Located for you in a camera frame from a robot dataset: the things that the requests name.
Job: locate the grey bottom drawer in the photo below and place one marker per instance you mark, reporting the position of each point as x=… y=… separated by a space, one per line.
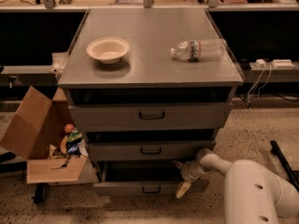
x=117 y=178

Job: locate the grey metal drawer cabinet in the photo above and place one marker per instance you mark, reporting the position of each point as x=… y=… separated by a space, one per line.
x=148 y=74

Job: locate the orange ball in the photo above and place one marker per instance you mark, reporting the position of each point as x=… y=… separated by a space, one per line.
x=68 y=128

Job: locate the black floor bar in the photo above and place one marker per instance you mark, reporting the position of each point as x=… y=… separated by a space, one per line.
x=293 y=175

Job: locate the brown cardboard box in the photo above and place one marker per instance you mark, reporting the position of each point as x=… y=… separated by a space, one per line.
x=36 y=126

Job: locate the grey drawer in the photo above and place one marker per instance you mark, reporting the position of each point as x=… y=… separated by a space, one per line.
x=152 y=117
x=117 y=178
x=139 y=151

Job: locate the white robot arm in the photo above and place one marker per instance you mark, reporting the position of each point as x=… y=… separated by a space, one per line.
x=252 y=193

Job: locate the grey top drawer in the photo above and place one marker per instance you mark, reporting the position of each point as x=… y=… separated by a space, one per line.
x=152 y=117

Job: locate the white paper bowl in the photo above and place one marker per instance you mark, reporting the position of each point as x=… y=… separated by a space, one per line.
x=108 y=50

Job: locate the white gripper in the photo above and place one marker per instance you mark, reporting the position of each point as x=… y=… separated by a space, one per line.
x=191 y=171

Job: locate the clear plastic water bottle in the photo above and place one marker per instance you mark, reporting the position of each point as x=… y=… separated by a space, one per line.
x=195 y=50

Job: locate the green blue snack bag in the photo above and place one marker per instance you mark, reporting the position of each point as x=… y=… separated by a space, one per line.
x=72 y=142

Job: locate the white power adapter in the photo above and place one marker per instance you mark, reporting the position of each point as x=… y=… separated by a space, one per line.
x=260 y=63

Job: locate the white power strip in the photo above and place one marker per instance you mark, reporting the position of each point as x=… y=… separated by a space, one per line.
x=283 y=63

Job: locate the grey middle drawer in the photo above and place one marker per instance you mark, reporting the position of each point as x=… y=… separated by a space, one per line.
x=139 y=151

